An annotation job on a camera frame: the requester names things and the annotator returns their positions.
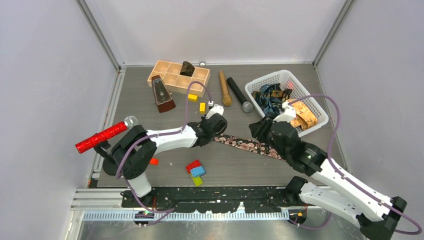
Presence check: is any yellow block upright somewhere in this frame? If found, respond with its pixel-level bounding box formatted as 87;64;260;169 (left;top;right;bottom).
199;102;206;114

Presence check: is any red glitter microphone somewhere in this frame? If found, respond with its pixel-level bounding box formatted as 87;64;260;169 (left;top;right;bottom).
75;115;138;154

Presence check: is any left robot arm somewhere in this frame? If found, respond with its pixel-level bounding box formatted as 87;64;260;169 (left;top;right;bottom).
94;113;228;207

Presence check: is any purple cable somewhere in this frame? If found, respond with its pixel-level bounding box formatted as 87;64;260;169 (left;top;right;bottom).
115;80;214;228
286;94;424;236

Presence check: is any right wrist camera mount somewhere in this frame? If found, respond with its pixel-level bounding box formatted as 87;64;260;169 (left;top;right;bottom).
273;101;297;123

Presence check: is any wooden compartment tray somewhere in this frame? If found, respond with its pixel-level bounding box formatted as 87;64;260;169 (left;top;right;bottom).
147;60;210;94

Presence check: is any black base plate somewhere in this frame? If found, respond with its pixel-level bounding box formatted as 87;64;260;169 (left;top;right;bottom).
120;186;309;214

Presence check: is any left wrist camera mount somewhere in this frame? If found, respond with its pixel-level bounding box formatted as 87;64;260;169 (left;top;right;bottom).
205;100;224;119

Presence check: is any yellow green translucent brick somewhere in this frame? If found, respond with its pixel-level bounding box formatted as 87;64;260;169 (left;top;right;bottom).
190;174;203;187

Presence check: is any red toy brick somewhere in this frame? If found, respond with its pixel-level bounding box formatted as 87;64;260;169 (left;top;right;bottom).
185;159;202;174

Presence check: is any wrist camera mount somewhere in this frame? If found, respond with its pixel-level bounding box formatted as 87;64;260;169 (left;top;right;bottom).
205;100;224;119
273;101;297;123

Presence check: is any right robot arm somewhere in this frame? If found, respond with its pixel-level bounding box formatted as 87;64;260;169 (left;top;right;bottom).
249;117;407;240

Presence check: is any dark rolled tie in tray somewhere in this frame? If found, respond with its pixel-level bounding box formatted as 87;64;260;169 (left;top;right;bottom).
179;61;196;77

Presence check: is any blue patterned tie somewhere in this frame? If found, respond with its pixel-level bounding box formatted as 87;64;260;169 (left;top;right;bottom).
251;83;293;118

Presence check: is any black pink floral tie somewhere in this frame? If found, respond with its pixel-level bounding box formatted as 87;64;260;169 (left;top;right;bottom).
214;133;285;161

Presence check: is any orange red small brick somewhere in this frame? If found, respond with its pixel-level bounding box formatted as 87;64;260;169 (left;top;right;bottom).
149;158;159;166

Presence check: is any black microphone silver head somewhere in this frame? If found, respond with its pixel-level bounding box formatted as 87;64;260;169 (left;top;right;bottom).
226;77;253;113

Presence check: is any brown wooden metronome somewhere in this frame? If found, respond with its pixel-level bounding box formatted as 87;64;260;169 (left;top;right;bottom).
151;75;176;113

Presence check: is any white plastic basket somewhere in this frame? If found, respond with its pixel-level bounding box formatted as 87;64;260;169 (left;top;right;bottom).
244;70;329;138

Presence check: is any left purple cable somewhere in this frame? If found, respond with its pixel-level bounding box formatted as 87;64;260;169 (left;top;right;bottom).
115;80;214;228

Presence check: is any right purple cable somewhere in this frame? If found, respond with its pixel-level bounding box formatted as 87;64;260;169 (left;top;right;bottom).
286;94;424;236

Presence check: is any orange gold tie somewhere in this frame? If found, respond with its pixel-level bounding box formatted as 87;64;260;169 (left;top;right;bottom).
290;101;318;131

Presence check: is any yellow block near tray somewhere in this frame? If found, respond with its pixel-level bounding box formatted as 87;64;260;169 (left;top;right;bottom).
187;93;199;102

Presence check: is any blue toy brick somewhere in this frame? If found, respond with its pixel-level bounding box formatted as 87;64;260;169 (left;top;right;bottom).
190;166;206;178

